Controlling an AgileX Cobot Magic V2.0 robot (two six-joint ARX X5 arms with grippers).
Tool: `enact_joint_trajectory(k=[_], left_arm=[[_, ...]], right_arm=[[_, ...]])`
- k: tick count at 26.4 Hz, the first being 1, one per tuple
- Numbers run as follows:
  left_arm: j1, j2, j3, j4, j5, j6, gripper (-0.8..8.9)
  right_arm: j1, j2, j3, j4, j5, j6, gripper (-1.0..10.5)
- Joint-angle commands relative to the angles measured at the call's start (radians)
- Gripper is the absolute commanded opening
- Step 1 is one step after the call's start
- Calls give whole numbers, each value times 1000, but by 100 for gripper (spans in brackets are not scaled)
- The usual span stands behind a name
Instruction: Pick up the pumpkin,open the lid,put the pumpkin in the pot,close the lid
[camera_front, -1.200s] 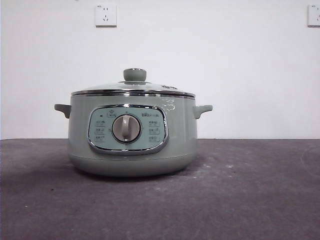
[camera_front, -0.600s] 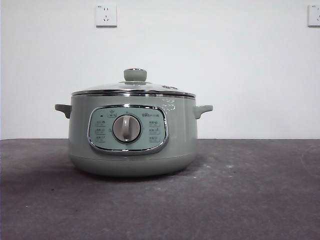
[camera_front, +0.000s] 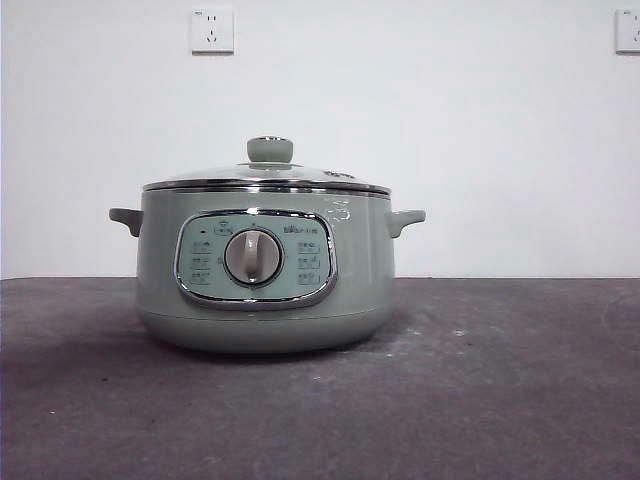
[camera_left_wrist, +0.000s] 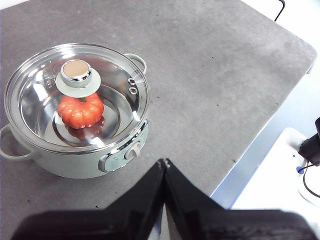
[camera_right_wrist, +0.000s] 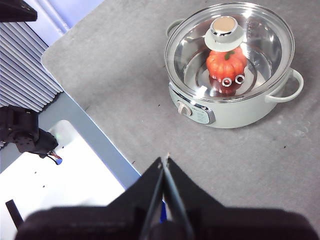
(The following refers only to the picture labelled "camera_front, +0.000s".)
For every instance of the sage green electric cooking pot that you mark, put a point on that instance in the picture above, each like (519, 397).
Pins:
(350, 280)

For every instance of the white wall socket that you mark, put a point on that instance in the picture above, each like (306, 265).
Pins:
(630, 32)
(212, 31)

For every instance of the glass lid with green knob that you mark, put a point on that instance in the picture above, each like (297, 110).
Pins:
(270, 150)

